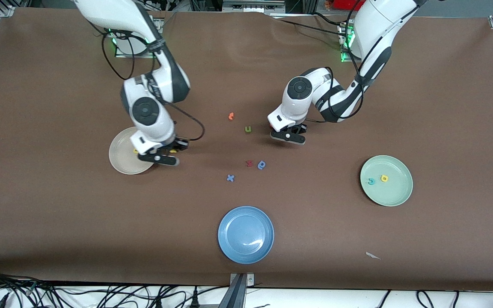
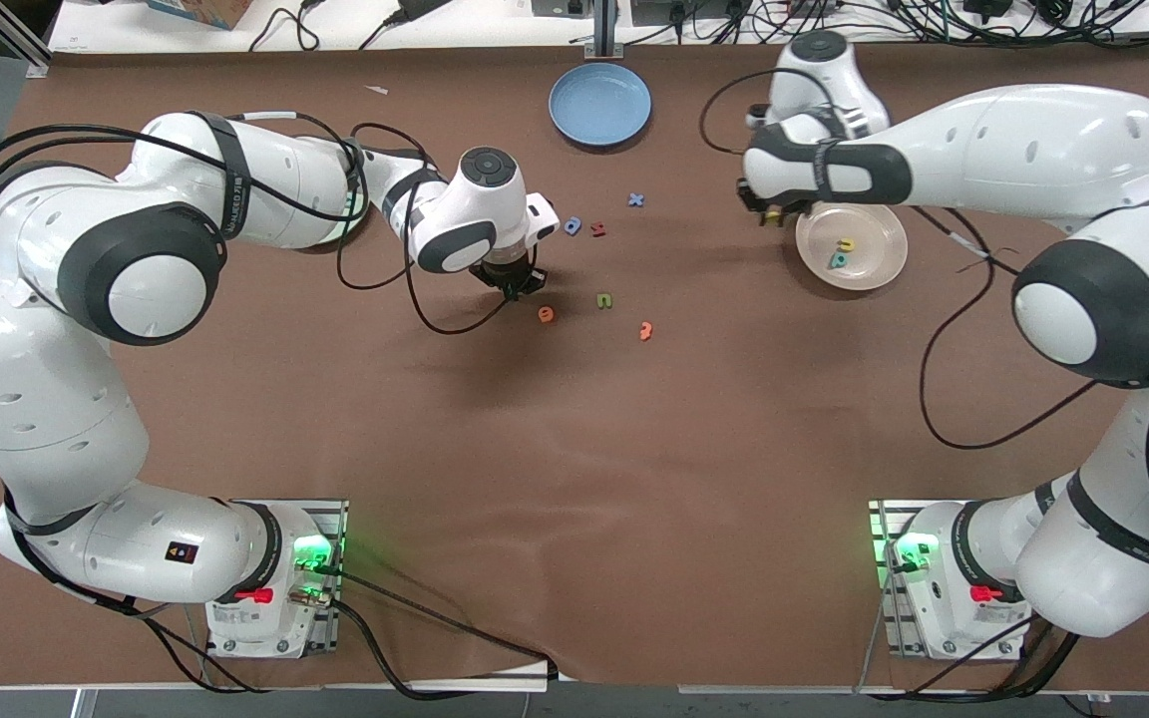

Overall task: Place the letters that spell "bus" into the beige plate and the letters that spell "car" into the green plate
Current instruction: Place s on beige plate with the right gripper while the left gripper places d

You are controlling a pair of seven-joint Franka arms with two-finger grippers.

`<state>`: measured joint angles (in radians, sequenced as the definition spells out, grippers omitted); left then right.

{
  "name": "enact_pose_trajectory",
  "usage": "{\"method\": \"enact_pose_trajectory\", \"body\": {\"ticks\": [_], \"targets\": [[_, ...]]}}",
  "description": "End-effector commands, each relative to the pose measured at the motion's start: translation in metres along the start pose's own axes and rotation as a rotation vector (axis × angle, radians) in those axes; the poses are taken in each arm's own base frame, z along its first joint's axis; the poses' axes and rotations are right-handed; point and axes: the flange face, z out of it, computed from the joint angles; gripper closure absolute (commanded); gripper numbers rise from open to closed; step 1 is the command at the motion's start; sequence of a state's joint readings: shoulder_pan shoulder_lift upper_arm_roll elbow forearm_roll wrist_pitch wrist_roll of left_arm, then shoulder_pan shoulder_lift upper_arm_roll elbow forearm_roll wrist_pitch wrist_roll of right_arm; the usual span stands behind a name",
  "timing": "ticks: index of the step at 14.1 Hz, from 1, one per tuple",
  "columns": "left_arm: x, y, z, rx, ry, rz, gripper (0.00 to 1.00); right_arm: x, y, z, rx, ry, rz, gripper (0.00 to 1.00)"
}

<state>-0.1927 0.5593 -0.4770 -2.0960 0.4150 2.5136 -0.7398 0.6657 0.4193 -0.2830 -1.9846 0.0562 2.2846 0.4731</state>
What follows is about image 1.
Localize aluminium frame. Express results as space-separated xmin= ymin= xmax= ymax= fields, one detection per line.
xmin=222 ymin=0 xmax=286 ymax=14

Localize aluminium table edge bracket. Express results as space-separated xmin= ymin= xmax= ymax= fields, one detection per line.
xmin=219 ymin=272 xmax=255 ymax=308

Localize brown table cover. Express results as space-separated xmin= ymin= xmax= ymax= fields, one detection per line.
xmin=0 ymin=8 xmax=493 ymax=292

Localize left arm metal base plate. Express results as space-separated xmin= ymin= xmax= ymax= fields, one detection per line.
xmin=340 ymin=22 xmax=362 ymax=64

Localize beige round plate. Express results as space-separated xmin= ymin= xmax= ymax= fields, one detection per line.
xmin=109 ymin=127 xmax=155 ymax=175

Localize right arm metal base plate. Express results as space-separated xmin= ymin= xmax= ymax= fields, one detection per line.
xmin=115 ymin=38 xmax=162 ymax=59

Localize black cable on table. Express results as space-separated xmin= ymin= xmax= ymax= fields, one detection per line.
xmin=279 ymin=19 xmax=346 ymax=39
xmin=306 ymin=12 xmax=350 ymax=27

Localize red box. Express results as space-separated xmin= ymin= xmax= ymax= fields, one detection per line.
xmin=326 ymin=0 xmax=358 ymax=11

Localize green round plate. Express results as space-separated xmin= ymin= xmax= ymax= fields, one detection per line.
xmin=360 ymin=155 xmax=413 ymax=207

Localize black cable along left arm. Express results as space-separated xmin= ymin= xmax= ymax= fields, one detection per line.
xmin=306 ymin=0 xmax=405 ymax=124

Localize blue round plate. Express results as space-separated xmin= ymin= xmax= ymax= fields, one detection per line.
xmin=218 ymin=206 xmax=275 ymax=264

